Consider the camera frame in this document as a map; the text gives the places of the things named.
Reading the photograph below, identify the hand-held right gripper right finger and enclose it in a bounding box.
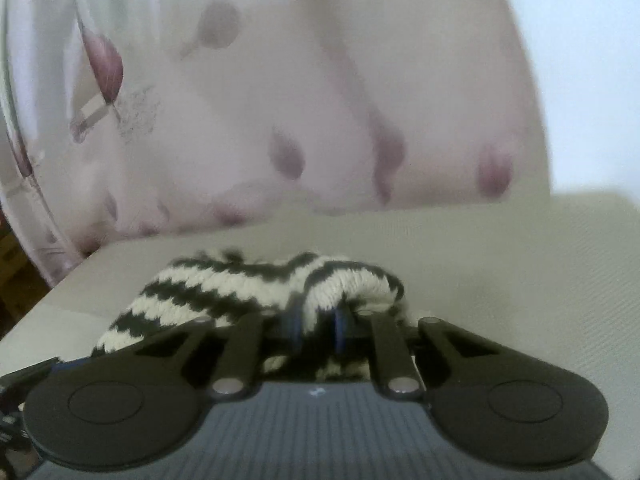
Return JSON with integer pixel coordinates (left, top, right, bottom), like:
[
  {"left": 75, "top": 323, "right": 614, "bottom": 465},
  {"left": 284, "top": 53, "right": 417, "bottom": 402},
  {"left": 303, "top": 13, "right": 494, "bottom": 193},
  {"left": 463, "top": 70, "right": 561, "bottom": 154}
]
[{"left": 332, "top": 307, "right": 546, "bottom": 402}]

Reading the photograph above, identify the brown wooden furniture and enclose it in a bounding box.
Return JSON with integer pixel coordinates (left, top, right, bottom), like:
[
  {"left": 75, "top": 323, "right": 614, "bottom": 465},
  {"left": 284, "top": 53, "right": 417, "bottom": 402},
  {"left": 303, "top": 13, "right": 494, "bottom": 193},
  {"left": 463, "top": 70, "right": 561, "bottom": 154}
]
[{"left": 0, "top": 227, "right": 32, "bottom": 333}]

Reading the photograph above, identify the black white striped knit garment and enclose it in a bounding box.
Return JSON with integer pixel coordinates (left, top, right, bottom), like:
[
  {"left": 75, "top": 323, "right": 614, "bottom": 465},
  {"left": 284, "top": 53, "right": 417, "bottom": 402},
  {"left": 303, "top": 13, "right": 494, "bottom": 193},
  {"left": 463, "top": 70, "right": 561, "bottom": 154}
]
[{"left": 92, "top": 247, "right": 416, "bottom": 382}]

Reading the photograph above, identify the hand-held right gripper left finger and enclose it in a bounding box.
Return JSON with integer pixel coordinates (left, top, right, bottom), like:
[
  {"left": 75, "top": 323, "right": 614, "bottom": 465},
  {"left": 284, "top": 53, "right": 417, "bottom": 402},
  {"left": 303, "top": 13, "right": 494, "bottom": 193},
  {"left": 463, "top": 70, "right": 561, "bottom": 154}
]
[{"left": 92, "top": 309, "right": 306, "bottom": 402}]

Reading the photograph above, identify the beige ribbed bed sheet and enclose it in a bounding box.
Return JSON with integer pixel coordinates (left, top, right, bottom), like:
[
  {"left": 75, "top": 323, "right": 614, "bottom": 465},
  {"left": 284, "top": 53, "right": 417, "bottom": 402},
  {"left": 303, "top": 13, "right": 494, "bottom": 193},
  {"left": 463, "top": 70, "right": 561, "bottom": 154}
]
[{"left": 0, "top": 192, "right": 640, "bottom": 480}]

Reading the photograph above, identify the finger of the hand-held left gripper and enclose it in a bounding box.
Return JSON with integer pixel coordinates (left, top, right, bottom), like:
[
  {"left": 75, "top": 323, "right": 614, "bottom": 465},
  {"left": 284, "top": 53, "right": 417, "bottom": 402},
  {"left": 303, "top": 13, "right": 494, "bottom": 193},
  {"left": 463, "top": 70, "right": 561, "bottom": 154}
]
[{"left": 0, "top": 356, "right": 68, "bottom": 397}]

